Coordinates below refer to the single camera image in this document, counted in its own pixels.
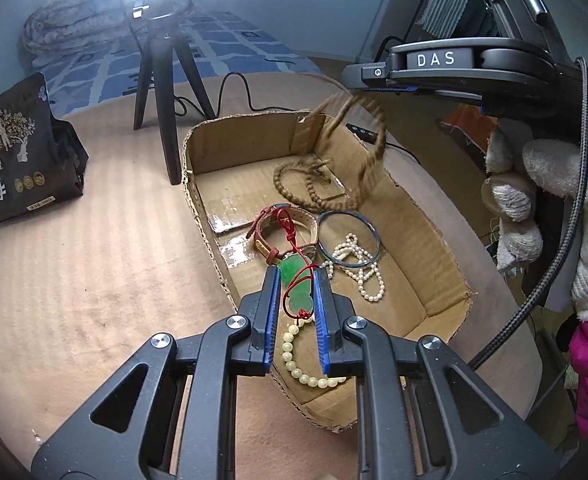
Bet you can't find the black braided cable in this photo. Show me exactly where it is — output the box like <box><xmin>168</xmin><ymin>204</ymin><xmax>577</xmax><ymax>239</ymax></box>
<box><xmin>469</xmin><ymin>57</ymin><xmax>588</xmax><ymax>368</ymax></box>

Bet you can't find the white pearl strand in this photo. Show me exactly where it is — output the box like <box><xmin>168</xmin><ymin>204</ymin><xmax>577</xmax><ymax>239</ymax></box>
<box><xmin>321</xmin><ymin>232</ymin><xmax>387</xmax><ymax>303</ymax></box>

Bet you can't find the dark blue bangle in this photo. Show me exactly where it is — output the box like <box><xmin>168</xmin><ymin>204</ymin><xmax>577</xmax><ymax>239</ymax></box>
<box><xmin>318</xmin><ymin>211</ymin><xmax>381</xmax><ymax>267</ymax></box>

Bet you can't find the black light cable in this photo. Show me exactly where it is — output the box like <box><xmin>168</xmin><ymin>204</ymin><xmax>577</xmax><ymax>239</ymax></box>
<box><xmin>174</xmin><ymin>72</ymin><xmax>415</xmax><ymax>153</ymax></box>

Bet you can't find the brown strap wristwatch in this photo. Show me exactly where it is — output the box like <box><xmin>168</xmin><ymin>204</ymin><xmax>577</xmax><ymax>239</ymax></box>
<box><xmin>248</xmin><ymin>203</ymin><xmax>320</xmax><ymax>266</ymax></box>

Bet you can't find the orange box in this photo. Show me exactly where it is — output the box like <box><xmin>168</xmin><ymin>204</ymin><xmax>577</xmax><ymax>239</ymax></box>
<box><xmin>441</xmin><ymin>105</ymin><xmax>490</xmax><ymax>153</ymax></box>

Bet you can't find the black snack bag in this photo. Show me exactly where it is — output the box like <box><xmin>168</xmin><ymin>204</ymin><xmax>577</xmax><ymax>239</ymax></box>
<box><xmin>0</xmin><ymin>72</ymin><xmax>90</xmax><ymax>231</ymax></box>

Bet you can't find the cardboard box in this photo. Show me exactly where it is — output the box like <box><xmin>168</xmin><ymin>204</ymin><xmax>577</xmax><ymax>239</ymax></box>
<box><xmin>181</xmin><ymin>110</ymin><xmax>475</xmax><ymax>433</ymax></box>

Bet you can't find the person's right hand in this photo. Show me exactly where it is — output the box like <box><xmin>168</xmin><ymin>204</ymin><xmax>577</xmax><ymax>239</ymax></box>
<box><xmin>481</xmin><ymin>125</ymin><xmax>588</xmax><ymax>323</ymax></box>

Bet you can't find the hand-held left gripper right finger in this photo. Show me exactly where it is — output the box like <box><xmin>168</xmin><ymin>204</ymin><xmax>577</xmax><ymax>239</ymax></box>
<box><xmin>314</xmin><ymin>267</ymin><xmax>560</xmax><ymax>480</ymax></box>

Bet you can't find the cream bead bracelet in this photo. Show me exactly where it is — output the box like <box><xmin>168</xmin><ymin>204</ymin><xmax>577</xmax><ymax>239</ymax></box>
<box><xmin>280</xmin><ymin>317</ymin><xmax>347</xmax><ymax>388</ymax></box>

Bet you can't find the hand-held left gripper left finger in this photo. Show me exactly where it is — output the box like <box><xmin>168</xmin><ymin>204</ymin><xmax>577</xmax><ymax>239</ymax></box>
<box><xmin>31</xmin><ymin>266</ymin><xmax>281</xmax><ymax>480</ymax></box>

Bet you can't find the brown wooden bead necklace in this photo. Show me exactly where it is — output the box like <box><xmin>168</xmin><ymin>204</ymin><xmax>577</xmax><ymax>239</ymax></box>
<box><xmin>273</xmin><ymin>85</ymin><xmax>387</xmax><ymax>213</ymax></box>

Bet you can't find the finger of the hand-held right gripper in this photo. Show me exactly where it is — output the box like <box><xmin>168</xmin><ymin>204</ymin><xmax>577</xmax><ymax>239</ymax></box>
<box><xmin>341</xmin><ymin>61</ymin><xmax>422</xmax><ymax>95</ymax></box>

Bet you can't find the black tripod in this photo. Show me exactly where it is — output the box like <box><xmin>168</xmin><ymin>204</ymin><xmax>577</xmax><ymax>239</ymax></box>
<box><xmin>129</xmin><ymin>0</ymin><xmax>215</xmax><ymax>186</ymax></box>

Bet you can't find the green jade pendant red cord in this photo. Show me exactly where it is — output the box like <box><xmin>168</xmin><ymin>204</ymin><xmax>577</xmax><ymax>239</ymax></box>
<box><xmin>276</xmin><ymin>207</ymin><xmax>320</xmax><ymax>321</ymax></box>

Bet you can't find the blue patterned bedsheet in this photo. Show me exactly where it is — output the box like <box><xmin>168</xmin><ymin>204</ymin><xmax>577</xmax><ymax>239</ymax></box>
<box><xmin>29</xmin><ymin>10</ymin><xmax>320</xmax><ymax>111</ymax></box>

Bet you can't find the folded floral quilt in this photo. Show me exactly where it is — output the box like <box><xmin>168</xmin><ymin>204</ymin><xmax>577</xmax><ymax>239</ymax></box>
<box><xmin>21</xmin><ymin>0</ymin><xmax>210</xmax><ymax>68</ymax></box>

